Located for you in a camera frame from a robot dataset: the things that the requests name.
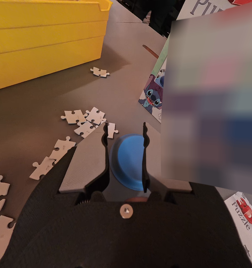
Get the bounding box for scattered white puzzle pieces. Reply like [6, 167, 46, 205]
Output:
[0, 67, 119, 260]

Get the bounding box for cartoon print puzzle box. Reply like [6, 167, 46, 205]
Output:
[138, 0, 252, 124]

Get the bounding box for yellow plastic bin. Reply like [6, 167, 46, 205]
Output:
[0, 0, 113, 92]

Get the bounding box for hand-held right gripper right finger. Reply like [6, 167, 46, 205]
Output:
[142, 122, 193, 202]

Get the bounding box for blue plastic stand bowl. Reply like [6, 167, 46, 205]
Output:
[109, 134, 148, 191]

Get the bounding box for white puzzle box red print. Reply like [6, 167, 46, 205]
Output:
[224, 192, 252, 268]

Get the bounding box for brown wooden stick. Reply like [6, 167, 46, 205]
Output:
[142, 44, 160, 59]

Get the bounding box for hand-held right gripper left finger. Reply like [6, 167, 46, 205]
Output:
[59, 122, 111, 194]

